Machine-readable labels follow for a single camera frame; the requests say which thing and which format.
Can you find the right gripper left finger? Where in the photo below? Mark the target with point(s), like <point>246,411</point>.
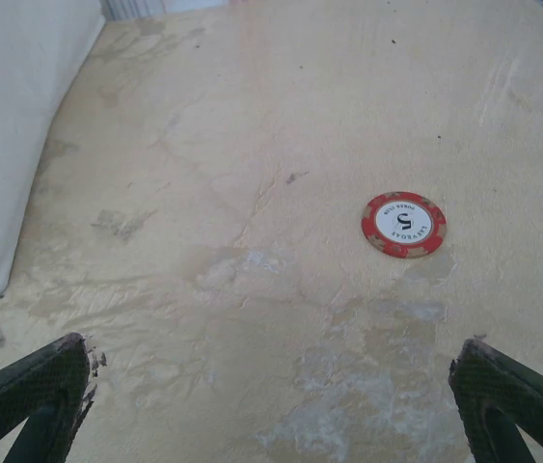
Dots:
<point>35,376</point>

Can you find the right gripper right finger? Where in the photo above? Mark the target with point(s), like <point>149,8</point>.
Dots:
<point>493,381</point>

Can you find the red white poker chip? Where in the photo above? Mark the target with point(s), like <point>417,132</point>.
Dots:
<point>403,224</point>

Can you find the white fabric organizer box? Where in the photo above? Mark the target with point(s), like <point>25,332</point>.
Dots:
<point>6,144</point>

